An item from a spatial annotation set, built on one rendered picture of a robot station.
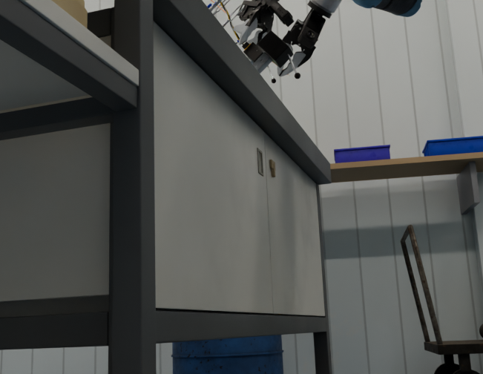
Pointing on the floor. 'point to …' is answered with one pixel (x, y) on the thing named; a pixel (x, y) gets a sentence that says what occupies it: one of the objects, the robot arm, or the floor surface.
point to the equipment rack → (82, 57)
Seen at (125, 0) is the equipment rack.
